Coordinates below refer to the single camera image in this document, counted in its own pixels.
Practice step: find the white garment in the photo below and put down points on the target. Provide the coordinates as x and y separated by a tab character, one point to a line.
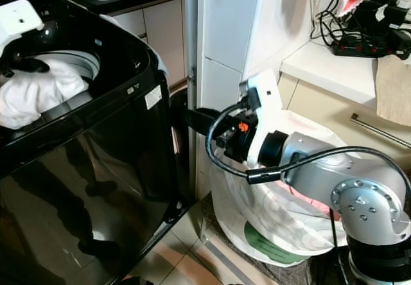
38	99

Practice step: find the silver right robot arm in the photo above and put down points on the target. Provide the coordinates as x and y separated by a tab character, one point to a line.
353	198

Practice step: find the black top-load washing machine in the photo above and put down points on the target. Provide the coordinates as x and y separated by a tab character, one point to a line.
103	169

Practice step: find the white laundry bag green patch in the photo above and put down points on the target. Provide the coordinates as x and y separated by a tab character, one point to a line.
257	214

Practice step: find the white kitchen cabinet dark counter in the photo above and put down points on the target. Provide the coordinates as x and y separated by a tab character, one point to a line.
164	31

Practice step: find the pink garment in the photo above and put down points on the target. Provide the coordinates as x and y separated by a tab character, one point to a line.
311	198

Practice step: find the beige cabinet white countertop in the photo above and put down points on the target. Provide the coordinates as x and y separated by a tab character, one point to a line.
327	79

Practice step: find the beige towel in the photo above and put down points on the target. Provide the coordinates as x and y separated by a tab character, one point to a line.
393	92

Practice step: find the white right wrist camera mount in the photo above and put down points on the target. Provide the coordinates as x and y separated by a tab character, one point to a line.
266	115

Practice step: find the grey metal door frame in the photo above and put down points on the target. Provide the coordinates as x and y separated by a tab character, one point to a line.
191	54

